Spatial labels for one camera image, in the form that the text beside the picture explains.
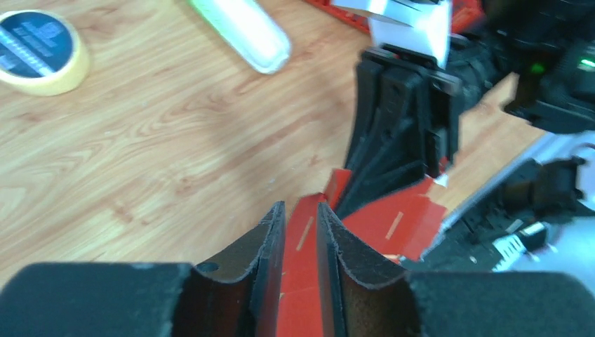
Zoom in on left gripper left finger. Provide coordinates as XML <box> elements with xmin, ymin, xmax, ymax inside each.
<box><xmin>173</xmin><ymin>201</ymin><xmax>286</xmax><ymax>336</ymax></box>

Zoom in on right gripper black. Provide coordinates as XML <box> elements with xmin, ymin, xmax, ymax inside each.
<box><xmin>418</xmin><ymin>1</ymin><xmax>594</xmax><ymax>134</ymax></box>

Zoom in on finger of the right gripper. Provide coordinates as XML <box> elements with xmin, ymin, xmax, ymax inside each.
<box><xmin>345</xmin><ymin>51</ymin><xmax>384</xmax><ymax>173</ymax></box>
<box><xmin>335</xmin><ymin>65</ymin><xmax>462</xmax><ymax>218</ymax></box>

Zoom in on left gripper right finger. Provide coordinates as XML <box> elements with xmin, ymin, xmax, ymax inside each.
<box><xmin>316</xmin><ymin>202</ymin><xmax>419</xmax><ymax>336</ymax></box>

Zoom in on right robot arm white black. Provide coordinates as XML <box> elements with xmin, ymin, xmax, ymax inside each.
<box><xmin>333</xmin><ymin>1</ymin><xmax>594</xmax><ymax>279</ymax></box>

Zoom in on red plastic shopping basket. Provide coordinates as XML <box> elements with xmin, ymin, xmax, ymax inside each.
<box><xmin>308</xmin><ymin>0</ymin><xmax>484</xmax><ymax>34</ymax></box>

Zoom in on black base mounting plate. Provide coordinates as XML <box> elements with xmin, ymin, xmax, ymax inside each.
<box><xmin>399</xmin><ymin>158</ymin><xmax>587</xmax><ymax>273</ymax></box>

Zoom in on napa cabbage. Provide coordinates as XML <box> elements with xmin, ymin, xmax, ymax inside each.
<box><xmin>189</xmin><ymin>0</ymin><xmax>292</xmax><ymax>74</ymax></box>

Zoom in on yellow masking tape roll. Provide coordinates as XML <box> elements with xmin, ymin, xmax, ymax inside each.
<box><xmin>1</xmin><ymin>10</ymin><xmax>91</xmax><ymax>96</ymax></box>

